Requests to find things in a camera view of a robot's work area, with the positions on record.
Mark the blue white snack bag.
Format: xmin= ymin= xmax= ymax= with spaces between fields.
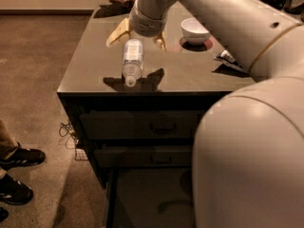
xmin=215 ymin=50 xmax=246 ymax=73

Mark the dark middle left drawer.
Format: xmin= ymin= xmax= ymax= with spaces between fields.
xmin=94 ymin=145 xmax=192 ymax=168

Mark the dark drawer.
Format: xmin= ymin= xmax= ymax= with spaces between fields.
xmin=94 ymin=145 xmax=192 ymax=168
xmin=80 ymin=111 xmax=204 ymax=140

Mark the dark top left drawer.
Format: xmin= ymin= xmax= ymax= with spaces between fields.
xmin=80 ymin=111 xmax=204 ymax=140

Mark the white ceramic bowl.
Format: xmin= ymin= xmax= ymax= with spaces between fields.
xmin=180 ymin=18 xmax=211 ymax=46

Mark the brown trouser leg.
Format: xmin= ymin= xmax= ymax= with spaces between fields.
xmin=0 ymin=120 xmax=18 ymax=160

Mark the open bottom left drawer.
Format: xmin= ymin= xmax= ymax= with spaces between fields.
xmin=104 ymin=168 xmax=196 ymax=228

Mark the clear plastic water bottle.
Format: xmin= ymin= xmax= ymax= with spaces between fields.
xmin=122 ymin=39 xmax=143 ymax=87

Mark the black sneaker upper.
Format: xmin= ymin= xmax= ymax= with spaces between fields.
xmin=0 ymin=144 xmax=46 ymax=170

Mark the black sneaker lower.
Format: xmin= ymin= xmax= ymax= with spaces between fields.
xmin=0 ymin=174 xmax=33 ymax=205

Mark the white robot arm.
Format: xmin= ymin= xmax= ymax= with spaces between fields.
xmin=129 ymin=0 xmax=304 ymax=228

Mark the black sneaker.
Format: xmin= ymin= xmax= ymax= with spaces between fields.
xmin=0 ymin=174 xmax=33 ymax=205
xmin=0 ymin=144 xmax=46 ymax=170

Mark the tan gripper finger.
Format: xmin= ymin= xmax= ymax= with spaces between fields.
xmin=106 ymin=18 xmax=131 ymax=48
xmin=152 ymin=32 xmax=167 ymax=52

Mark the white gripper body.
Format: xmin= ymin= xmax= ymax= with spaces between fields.
xmin=129 ymin=0 xmax=167 ymax=37

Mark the dark shoe tip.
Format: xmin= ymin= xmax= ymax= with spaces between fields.
xmin=0 ymin=207 xmax=9 ymax=222

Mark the tangled cable on floor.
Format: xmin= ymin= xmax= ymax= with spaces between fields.
xmin=58 ymin=120 xmax=80 ymax=150

